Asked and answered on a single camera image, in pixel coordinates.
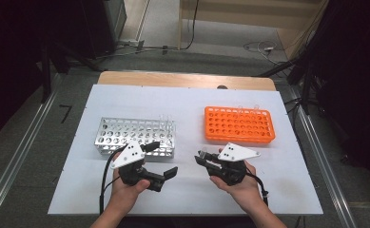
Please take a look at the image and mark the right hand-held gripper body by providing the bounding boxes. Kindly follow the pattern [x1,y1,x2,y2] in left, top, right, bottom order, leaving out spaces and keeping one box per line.
[203,142,262,187]

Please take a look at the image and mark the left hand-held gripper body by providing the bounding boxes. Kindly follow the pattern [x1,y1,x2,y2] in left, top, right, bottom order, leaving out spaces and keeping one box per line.
[110,140,167,193]

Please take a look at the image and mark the silver metal test tube rack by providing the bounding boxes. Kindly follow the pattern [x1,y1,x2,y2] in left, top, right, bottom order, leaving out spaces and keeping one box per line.
[94,117,177,160]

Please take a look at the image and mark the orange plastic test tube rack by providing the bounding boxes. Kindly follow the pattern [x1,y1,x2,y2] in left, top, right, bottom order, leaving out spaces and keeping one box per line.
[204,105,277,145]

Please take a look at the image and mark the person's left hand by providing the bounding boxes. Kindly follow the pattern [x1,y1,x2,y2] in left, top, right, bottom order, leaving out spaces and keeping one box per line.
[107,170,152,218]

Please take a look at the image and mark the person's right hand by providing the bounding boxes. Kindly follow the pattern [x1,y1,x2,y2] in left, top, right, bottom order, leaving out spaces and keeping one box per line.
[209,161,263,215]

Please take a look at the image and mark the white board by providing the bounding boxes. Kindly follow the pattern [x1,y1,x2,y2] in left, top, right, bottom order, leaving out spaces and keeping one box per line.
[48,84,323,217]

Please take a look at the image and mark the black metal stand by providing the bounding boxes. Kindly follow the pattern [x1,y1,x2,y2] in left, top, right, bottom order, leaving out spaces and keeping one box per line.
[258,55,321,116]
[39,39,106,105]

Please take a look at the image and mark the grey power strip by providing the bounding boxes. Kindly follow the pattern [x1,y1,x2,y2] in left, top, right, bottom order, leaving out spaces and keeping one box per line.
[118,38,146,51]

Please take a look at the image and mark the black cabinet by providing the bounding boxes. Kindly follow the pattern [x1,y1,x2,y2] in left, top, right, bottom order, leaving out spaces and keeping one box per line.
[79,0,128,60]

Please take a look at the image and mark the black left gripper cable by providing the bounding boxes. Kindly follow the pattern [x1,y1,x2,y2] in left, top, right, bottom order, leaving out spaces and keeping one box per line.
[98,144,128,217]

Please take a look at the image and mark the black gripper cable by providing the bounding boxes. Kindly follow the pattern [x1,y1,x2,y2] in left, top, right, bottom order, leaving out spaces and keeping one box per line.
[244,167,270,208]
[98,144,128,217]

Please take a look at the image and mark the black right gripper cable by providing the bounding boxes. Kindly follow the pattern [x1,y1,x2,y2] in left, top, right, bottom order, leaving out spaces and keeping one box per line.
[244,167,270,208]

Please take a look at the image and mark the metal floor rail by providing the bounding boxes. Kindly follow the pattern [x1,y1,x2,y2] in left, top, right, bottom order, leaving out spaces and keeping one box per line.
[0,73,64,228]
[287,87,359,228]

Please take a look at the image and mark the white floor cable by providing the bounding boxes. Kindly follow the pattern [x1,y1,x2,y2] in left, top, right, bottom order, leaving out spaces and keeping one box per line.
[243,40,289,67]

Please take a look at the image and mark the black hanging cable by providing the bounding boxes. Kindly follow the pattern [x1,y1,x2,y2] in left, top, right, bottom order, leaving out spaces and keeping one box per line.
[180,0,201,51]

